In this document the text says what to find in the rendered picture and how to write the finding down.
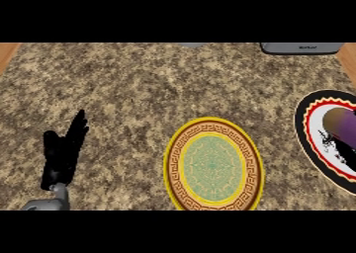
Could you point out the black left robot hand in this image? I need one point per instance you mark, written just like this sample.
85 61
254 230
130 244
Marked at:
60 154

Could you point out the yellow and green patterned plate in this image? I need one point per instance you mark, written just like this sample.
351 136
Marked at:
213 164

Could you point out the grey appliance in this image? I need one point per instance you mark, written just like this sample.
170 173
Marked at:
301 48

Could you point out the black red and white plate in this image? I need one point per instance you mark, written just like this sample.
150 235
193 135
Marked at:
317 145

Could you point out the purple can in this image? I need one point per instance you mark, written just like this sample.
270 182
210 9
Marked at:
349 130

